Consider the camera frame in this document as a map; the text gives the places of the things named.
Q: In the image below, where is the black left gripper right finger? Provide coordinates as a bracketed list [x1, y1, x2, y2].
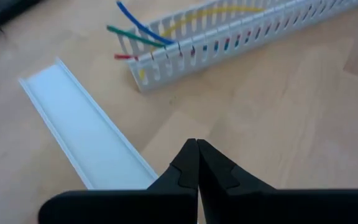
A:
[198, 138, 358, 224]

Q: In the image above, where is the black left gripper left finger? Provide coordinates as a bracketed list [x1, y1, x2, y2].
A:
[38, 138, 199, 224]

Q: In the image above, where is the white duct cover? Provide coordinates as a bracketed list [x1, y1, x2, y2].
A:
[19, 57, 160, 190]

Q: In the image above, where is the bundle of coloured cables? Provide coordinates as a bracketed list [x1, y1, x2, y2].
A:
[116, 1, 175, 46]
[113, 53, 139, 62]

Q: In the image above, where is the bundle of coloured wires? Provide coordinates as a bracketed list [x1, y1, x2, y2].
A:
[106, 25, 166, 49]

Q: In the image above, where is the white slotted cable duct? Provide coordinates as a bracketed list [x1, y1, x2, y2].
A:
[116, 0, 358, 93]

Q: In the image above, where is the yellow cable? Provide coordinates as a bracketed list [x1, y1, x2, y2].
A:
[138, 6, 264, 80]

